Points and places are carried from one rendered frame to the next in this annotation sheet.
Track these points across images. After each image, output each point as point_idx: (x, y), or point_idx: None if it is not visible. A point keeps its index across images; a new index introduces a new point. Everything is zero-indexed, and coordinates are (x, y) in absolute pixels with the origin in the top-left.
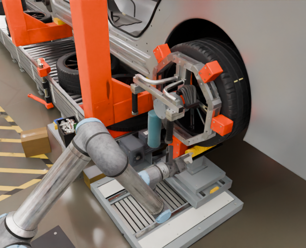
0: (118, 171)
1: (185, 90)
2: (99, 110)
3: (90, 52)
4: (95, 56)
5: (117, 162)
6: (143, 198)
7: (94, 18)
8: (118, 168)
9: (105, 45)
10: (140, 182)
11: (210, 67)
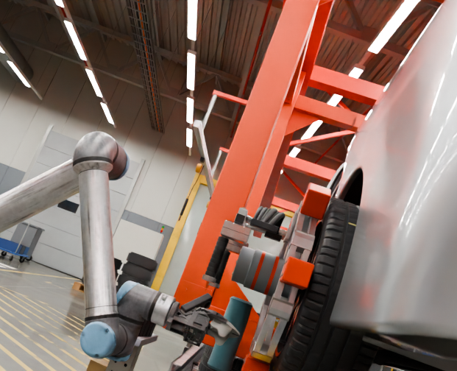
0: (82, 154)
1: (264, 207)
2: (185, 296)
3: (214, 207)
4: (217, 216)
5: (91, 144)
6: (88, 246)
7: (237, 174)
8: (86, 149)
9: (235, 210)
10: (100, 213)
11: (311, 185)
